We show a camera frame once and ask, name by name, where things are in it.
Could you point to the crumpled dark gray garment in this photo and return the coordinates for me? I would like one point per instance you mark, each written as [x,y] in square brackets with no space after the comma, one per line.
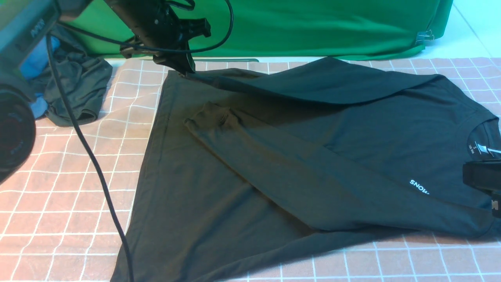
[83,78]

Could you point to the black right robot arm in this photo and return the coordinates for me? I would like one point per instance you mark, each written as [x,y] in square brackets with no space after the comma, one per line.
[486,176]

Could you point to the green backdrop cloth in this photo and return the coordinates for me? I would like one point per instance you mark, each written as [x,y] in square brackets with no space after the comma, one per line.
[347,29]

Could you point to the dark gray long-sleeve top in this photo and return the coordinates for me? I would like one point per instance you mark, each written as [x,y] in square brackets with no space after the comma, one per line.
[244,170]

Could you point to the pink grid tablecloth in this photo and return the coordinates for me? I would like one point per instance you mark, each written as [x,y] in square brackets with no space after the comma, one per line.
[56,227]

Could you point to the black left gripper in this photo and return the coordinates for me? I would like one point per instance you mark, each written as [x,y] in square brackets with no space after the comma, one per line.
[167,32]

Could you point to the blue garment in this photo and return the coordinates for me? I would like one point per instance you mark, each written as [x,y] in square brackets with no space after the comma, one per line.
[32,68]

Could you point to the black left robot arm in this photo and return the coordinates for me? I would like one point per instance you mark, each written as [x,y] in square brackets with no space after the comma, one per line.
[24,23]

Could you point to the metal binder clip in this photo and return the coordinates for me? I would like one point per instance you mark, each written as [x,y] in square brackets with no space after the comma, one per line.
[424,36]

